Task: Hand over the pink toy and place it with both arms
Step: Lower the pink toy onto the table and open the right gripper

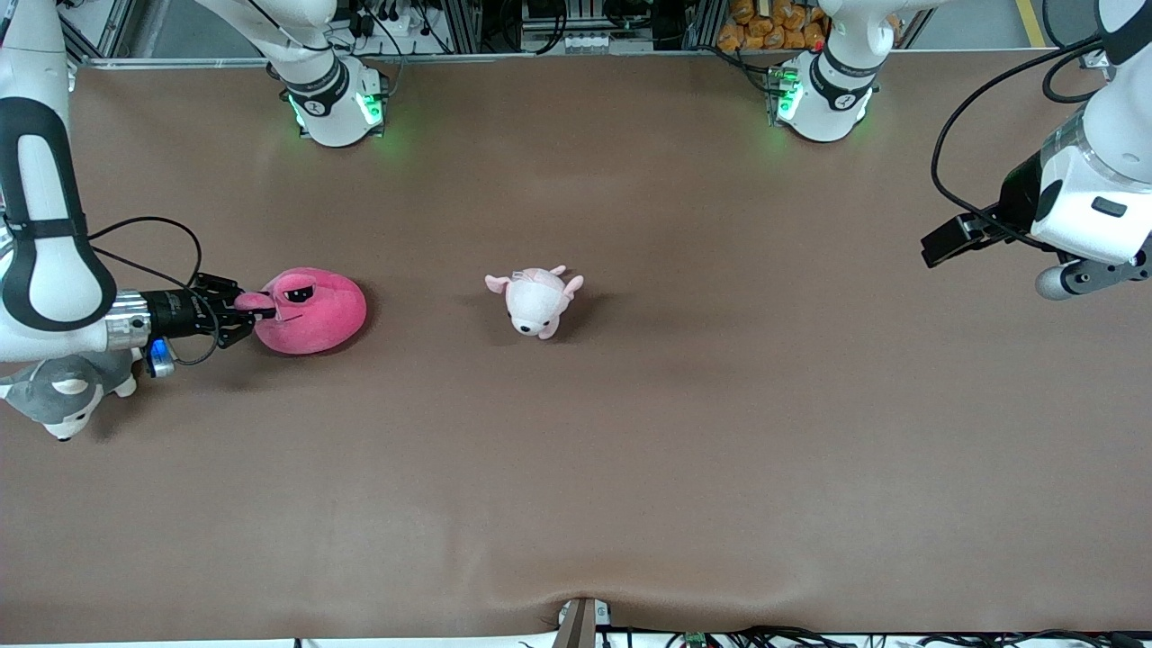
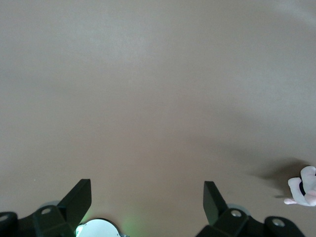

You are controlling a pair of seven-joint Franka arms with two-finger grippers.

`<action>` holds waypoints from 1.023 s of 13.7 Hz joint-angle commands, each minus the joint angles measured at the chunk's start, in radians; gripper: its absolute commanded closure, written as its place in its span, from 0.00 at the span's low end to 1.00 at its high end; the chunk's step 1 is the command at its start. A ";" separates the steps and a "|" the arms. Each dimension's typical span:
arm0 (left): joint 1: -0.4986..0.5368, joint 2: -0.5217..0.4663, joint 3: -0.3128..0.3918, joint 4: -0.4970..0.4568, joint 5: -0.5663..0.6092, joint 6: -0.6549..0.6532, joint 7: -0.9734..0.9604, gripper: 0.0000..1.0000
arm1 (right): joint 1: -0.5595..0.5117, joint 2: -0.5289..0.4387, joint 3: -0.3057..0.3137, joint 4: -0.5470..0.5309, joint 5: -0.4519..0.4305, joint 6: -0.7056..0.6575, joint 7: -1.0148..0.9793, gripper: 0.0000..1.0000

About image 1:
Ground pink round plush toy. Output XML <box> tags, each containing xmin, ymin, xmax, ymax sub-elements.
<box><xmin>234</xmin><ymin>267</ymin><xmax>368</xmax><ymax>356</ymax></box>

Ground grey white plush husky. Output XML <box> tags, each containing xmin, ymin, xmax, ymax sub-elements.
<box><xmin>0</xmin><ymin>349</ymin><xmax>138</xmax><ymax>442</ymax></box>

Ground orange packaged items pile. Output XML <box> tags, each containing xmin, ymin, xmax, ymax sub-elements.
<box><xmin>717</xmin><ymin>0</ymin><xmax>829</xmax><ymax>52</ymax></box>

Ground white pink plush puppy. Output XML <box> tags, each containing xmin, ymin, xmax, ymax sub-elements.
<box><xmin>485</xmin><ymin>265</ymin><xmax>585</xmax><ymax>340</ymax></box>

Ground white power strip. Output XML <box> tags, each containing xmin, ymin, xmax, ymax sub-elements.
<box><xmin>560</xmin><ymin>31</ymin><xmax>633</xmax><ymax>53</ymax></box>

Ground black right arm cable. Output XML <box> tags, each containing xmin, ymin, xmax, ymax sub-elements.
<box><xmin>85</xmin><ymin>216</ymin><xmax>222</xmax><ymax>367</ymax></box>

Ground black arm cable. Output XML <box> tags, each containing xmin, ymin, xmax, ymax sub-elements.
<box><xmin>930</xmin><ymin>34</ymin><xmax>1112</xmax><ymax>248</ymax></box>
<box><xmin>85</xmin><ymin>216</ymin><xmax>222</xmax><ymax>367</ymax></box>

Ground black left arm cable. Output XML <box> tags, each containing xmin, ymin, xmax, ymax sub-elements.
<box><xmin>930</xmin><ymin>34</ymin><xmax>1112</xmax><ymax>248</ymax></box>

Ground aluminium frame struts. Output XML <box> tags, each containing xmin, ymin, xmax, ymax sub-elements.
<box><xmin>58</xmin><ymin>0</ymin><xmax>136</xmax><ymax>59</ymax></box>

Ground brown camera mount post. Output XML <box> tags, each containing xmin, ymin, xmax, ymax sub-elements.
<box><xmin>551</xmin><ymin>598</ymin><xmax>599</xmax><ymax>648</ymax></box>

